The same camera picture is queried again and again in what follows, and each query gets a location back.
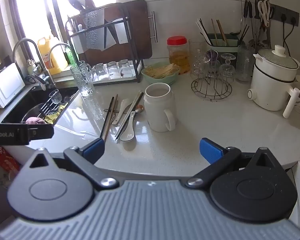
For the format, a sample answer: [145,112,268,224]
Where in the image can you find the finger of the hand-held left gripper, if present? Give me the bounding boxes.
[27,124,54,144]

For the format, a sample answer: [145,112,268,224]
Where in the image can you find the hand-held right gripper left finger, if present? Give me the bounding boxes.
[22,137,119,191]

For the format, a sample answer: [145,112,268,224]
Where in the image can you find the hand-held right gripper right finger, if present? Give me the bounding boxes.
[185,137,287,188]

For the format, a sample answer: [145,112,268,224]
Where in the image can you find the white ceramic spoon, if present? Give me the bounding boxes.
[112,99,129,125]
[119,112,136,142]

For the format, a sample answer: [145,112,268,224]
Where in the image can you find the black chopstick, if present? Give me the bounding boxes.
[100,96,115,142]
[116,92,144,141]

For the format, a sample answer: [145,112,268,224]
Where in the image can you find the wooden chopstick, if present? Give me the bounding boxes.
[104,94,119,142]

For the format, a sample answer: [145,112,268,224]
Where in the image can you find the white ceramic mug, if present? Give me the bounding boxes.
[143,83,177,132]

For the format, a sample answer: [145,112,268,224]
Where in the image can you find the purple cloth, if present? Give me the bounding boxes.
[25,117,46,126]

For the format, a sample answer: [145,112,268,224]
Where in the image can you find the yellow cloth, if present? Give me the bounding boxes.
[45,105,65,124]

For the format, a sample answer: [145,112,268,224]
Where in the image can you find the red packet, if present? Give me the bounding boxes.
[0,146,20,173]

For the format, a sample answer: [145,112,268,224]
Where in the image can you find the black kitchen sink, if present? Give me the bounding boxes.
[1,86,80,126]

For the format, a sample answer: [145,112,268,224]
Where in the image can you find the small stemmed glass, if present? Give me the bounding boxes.
[49,89,62,104]

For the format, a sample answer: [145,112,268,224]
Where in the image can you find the white countertop appliance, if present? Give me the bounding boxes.
[0,62,26,109]

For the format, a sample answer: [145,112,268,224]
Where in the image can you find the textured glass mug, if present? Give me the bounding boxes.
[70,60,95,97]

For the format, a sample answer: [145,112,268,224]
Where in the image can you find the yellow oil bottle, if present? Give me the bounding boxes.
[37,37,68,75]

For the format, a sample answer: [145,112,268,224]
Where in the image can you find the clear drinking glass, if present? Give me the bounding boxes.
[118,59,134,77]
[94,63,108,79]
[106,61,122,78]

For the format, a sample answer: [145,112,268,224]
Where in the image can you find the tall chrome faucet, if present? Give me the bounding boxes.
[14,38,56,91]

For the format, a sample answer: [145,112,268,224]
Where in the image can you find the green bottle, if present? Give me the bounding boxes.
[66,47,77,66]

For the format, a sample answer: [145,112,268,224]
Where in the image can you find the white electric cooking pot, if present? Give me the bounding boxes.
[247,55,300,118]

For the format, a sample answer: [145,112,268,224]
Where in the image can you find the glass goblet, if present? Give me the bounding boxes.
[219,52,237,82]
[192,51,212,79]

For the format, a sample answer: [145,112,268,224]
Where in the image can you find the green plastic basket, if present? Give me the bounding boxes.
[141,62,180,85]

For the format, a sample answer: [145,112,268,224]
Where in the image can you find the white drip tray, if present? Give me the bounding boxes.
[91,62,142,82]

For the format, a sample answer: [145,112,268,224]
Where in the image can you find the small curved chrome faucet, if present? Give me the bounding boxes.
[49,43,78,68]

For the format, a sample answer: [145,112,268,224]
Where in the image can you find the dried noodles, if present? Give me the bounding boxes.
[144,64,179,78]

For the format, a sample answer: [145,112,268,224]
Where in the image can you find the white rack caddy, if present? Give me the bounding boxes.
[71,31,90,54]

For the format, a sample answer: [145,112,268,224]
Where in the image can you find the plastic jar red lid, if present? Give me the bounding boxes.
[167,36,190,75]

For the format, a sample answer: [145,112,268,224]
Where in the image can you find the green utensil holder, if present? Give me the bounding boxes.
[206,33,240,55]

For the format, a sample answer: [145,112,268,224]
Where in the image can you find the tall textured glass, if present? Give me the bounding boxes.
[189,39,207,75]

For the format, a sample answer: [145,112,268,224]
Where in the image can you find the clear bubble-textured bag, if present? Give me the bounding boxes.
[85,9,102,51]

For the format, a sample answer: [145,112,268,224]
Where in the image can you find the speckled pot lid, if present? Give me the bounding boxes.
[257,45,300,70]

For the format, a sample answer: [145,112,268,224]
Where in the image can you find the dark ladle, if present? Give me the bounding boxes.
[230,24,250,46]

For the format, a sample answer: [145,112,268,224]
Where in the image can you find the bundle of assorted chopsticks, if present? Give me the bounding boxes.
[196,18,228,46]

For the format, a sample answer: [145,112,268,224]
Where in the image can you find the black metal dish rack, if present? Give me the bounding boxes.
[65,2,144,83]

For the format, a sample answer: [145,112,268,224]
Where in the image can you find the white plastic board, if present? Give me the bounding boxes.
[104,7,127,49]

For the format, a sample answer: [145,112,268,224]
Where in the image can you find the wooden cutting board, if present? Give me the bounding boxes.
[85,0,153,65]

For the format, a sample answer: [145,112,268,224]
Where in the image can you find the cluster of dark kitchen knives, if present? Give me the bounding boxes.
[67,0,95,13]

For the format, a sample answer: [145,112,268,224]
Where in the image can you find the white scissors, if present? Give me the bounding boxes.
[257,0,271,27]

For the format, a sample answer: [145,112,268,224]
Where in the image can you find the row of hanging kitchen tools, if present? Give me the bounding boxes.
[241,0,274,48]

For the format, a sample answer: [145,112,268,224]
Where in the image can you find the wire cup rack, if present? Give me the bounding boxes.
[191,52,233,100]

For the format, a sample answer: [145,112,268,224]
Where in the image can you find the glass jug with handle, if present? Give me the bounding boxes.
[236,44,255,82]

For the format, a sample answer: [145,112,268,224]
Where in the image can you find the metal bar handle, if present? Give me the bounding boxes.
[150,11,157,43]

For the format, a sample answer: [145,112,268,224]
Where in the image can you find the dark wall outlet strip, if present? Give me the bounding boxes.
[269,4,300,27]

